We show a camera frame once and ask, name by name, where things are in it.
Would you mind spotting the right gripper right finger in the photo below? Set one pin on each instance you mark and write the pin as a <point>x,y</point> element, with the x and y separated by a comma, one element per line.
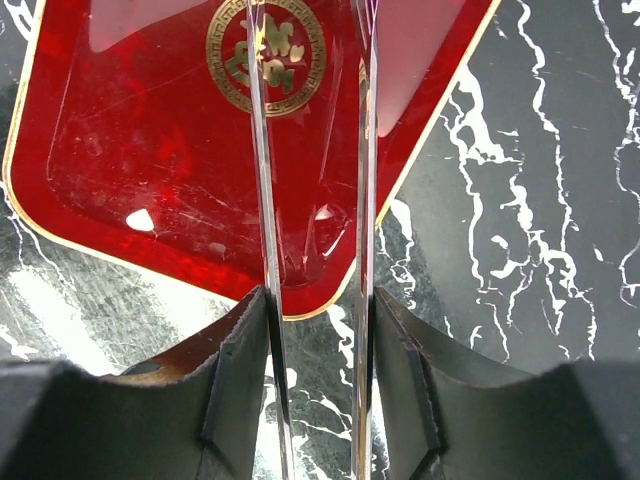
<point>451,413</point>

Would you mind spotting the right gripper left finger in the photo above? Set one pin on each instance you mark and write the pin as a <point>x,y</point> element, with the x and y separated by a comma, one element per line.
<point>190,412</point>

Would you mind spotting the red square tray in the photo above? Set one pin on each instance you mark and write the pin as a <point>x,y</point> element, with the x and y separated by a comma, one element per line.
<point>131,140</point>

